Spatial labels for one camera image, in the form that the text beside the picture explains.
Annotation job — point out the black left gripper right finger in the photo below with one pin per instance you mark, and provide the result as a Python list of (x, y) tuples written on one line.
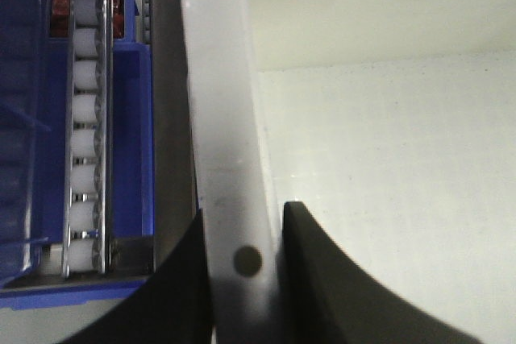
[(333, 300)]

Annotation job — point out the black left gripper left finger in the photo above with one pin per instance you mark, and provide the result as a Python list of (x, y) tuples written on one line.
[(172, 306)]

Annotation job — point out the white plastic Totelife bin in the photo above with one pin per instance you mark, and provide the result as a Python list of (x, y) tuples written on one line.
[(392, 121)]

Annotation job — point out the white roller track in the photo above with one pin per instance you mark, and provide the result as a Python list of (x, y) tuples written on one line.
[(88, 139)]

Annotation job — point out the steel shelf divider rail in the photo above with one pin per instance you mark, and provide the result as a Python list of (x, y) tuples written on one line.
[(174, 176)]

